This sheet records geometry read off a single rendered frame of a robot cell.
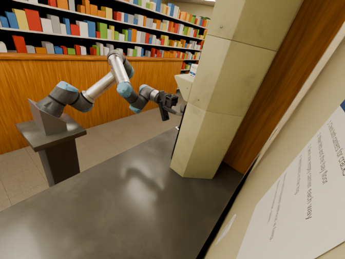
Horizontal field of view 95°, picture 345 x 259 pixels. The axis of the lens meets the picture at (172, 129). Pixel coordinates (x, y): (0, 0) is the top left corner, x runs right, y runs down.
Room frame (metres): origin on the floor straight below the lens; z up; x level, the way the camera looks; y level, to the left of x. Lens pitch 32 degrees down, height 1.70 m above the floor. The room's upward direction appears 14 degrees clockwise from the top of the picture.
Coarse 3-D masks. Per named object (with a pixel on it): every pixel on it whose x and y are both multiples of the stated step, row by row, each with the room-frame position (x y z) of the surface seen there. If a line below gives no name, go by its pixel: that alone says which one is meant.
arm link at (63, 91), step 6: (60, 84) 0.95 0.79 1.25; (66, 84) 0.96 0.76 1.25; (54, 90) 0.91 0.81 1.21; (60, 90) 0.92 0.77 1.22; (66, 90) 0.94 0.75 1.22; (72, 90) 0.96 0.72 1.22; (78, 90) 1.01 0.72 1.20; (54, 96) 0.89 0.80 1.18; (60, 96) 0.90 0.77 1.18; (66, 96) 0.93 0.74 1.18; (72, 96) 0.96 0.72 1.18; (78, 96) 1.00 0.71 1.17; (66, 102) 0.92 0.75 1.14; (72, 102) 0.96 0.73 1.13
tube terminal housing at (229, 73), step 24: (216, 48) 0.73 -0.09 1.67; (240, 48) 0.71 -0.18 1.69; (216, 72) 0.71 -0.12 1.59; (240, 72) 0.72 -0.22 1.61; (264, 72) 0.74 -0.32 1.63; (192, 96) 0.75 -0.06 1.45; (216, 96) 0.71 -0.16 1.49; (240, 96) 0.73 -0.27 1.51; (192, 120) 0.73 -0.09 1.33; (216, 120) 0.72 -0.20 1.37; (240, 120) 0.74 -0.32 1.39; (192, 144) 0.71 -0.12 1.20; (216, 144) 0.73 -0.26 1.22; (192, 168) 0.71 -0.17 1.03; (216, 168) 0.74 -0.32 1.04
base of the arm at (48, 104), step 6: (48, 96) 0.88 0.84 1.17; (42, 102) 0.84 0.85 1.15; (48, 102) 0.85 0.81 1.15; (54, 102) 0.87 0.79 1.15; (60, 102) 0.89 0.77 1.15; (42, 108) 0.81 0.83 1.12; (48, 108) 0.83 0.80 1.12; (54, 108) 0.85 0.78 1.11; (60, 108) 0.88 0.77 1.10; (54, 114) 0.84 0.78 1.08; (60, 114) 0.88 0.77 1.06
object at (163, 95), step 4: (160, 92) 0.89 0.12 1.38; (164, 92) 0.90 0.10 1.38; (168, 92) 0.90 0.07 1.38; (156, 96) 0.89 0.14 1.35; (160, 96) 0.89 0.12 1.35; (164, 96) 0.85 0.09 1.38; (168, 96) 0.86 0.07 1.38; (172, 96) 0.86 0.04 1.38; (176, 96) 0.88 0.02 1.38; (156, 100) 0.88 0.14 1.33; (160, 100) 0.89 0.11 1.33; (164, 100) 0.85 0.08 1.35; (168, 100) 0.85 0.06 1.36; (172, 100) 0.84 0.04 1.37; (176, 100) 0.88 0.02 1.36; (164, 104) 0.85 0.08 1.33; (168, 104) 0.85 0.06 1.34; (172, 104) 0.86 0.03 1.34; (164, 108) 0.85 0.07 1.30
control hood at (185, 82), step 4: (176, 76) 0.82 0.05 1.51; (180, 76) 0.82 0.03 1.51; (184, 76) 0.85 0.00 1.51; (188, 76) 0.87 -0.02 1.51; (176, 80) 0.81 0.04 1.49; (180, 80) 0.80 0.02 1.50; (184, 80) 0.79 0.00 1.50; (188, 80) 0.78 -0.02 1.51; (192, 80) 0.80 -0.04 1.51; (180, 84) 0.79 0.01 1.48; (184, 84) 0.78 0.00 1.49; (188, 84) 0.77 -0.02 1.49; (192, 84) 0.76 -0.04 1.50; (180, 88) 0.79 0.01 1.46; (184, 88) 0.78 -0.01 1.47; (188, 88) 0.77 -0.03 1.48; (184, 92) 0.78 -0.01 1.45; (188, 92) 0.76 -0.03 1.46; (184, 96) 0.77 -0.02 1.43; (188, 96) 0.76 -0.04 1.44
